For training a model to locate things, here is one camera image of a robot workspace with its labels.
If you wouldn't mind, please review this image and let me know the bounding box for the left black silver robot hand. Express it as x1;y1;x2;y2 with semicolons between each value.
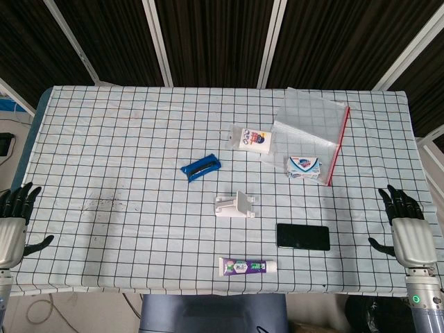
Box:
0;182;56;271

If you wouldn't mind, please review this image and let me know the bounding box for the white folding phone stand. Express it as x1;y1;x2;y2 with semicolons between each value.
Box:
214;190;259;219

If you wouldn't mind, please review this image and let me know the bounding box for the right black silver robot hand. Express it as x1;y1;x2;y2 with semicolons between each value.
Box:
367;184;439;268

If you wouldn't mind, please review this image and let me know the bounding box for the black plastic bag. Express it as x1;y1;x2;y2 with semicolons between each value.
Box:
345;294;416;333

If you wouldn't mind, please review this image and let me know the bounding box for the white frame post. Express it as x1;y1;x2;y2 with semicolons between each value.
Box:
44;0;102;85
142;0;174;87
370;19;444;92
256;0;289;88

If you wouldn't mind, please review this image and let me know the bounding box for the light blue checkered tablecloth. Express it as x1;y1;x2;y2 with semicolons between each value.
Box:
9;85;443;298

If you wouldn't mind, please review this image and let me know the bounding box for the white floor cable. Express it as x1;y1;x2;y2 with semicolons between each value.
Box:
26;294;70;326

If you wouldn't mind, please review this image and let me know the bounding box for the blue snack packet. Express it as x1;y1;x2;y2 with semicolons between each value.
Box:
180;155;222;182

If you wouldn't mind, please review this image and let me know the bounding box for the black device with cable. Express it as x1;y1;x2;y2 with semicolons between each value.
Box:
0;133;15;157

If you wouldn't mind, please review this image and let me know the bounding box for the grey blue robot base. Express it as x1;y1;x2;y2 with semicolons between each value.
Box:
138;293;289;333

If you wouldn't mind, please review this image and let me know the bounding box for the black smartphone with blue back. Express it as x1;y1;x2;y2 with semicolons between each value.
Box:
275;223;331;251

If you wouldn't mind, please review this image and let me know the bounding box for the clear zip bag red seal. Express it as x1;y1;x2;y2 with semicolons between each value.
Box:
259;86;351;187

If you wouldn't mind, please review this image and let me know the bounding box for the white soap in clear wrap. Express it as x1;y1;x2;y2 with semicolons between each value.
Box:
227;125;275;155

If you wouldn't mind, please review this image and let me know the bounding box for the purple white toothpaste tube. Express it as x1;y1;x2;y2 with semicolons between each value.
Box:
218;257;278;278

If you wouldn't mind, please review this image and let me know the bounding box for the white blue soap box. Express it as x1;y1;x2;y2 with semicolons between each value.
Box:
285;155;322;180

